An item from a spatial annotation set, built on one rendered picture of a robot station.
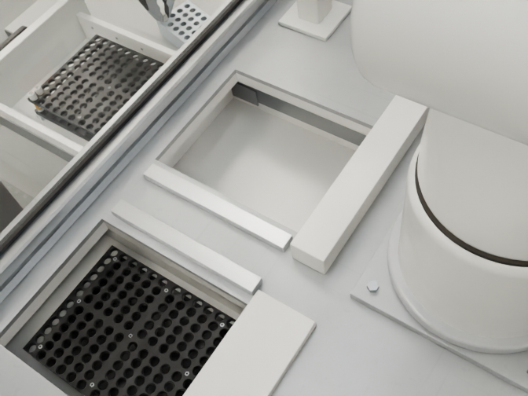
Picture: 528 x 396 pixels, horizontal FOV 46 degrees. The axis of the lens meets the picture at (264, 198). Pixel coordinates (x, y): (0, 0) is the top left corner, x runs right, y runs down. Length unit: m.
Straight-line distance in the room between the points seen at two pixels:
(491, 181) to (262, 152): 0.57
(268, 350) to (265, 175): 0.36
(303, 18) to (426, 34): 0.80
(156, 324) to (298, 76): 0.42
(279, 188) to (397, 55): 0.74
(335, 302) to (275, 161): 0.34
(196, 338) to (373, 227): 0.26
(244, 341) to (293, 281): 0.10
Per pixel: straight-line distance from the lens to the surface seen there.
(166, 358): 0.81
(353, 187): 0.80
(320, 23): 1.05
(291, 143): 1.04
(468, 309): 0.68
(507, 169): 0.52
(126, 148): 0.90
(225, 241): 0.81
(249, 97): 1.08
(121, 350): 0.83
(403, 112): 0.87
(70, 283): 0.98
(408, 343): 0.74
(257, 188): 0.99
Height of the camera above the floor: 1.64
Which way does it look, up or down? 56 degrees down
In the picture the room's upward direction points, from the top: 12 degrees counter-clockwise
